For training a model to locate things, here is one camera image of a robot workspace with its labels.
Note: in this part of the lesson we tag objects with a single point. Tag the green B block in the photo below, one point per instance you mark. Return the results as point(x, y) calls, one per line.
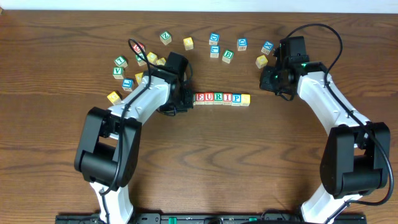
point(227, 56)

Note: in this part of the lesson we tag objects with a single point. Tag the yellow block beside R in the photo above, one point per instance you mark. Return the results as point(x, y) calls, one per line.
point(161, 61)

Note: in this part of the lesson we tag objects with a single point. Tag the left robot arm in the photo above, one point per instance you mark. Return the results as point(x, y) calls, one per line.
point(109, 144)

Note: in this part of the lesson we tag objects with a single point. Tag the green J block left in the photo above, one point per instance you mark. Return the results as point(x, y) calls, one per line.
point(140, 59)

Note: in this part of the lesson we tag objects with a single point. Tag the red I block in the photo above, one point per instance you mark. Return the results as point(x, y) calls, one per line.
point(227, 98)

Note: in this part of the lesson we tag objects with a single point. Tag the blue X block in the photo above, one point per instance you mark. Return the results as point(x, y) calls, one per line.
point(267, 47)

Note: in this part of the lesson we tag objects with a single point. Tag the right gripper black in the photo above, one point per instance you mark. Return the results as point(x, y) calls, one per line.
point(267, 81)

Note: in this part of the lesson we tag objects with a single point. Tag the blue L block left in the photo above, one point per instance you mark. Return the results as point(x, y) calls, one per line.
point(128, 84)

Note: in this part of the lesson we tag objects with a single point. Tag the green Z block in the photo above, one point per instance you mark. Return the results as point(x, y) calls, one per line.
point(165, 37)

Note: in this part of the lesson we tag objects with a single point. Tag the red E block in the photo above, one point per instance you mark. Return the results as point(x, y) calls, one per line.
point(199, 98)

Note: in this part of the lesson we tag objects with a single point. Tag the green L block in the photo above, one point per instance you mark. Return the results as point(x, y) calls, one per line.
point(121, 61)

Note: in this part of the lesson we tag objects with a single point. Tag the blue D block upper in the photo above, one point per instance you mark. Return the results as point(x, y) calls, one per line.
point(214, 39)

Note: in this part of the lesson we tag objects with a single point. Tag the green V block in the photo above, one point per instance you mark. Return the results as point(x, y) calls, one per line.
point(118, 73)

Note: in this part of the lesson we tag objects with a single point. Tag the blue l block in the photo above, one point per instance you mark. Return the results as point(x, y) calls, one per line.
point(214, 51)
point(128, 84)

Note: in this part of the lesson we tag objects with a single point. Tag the green R block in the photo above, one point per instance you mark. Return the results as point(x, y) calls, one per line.
point(218, 98)

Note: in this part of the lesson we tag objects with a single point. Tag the yellow O block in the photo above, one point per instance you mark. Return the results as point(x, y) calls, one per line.
point(188, 43)

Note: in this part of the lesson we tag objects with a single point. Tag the blue D block right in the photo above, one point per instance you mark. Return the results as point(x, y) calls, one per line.
point(242, 44)

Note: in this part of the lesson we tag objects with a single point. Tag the blue P block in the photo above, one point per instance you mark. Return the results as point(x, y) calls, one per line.
point(236, 99)

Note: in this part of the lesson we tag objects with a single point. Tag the blue d block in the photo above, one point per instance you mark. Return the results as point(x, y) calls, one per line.
point(214, 39)
point(242, 44)

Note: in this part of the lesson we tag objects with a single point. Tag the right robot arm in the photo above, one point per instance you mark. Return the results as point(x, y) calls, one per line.
point(355, 161)

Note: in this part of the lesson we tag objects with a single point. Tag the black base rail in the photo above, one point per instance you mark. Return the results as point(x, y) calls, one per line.
point(156, 218)

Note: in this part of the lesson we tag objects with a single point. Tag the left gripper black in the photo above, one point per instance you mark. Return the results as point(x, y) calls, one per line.
point(188, 100)

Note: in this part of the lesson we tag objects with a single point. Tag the red u block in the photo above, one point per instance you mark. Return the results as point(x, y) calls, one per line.
point(209, 98)
point(138, 48)

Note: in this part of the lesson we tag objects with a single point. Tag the blue L block centre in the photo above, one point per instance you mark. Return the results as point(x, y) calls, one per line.
point(214, 51)

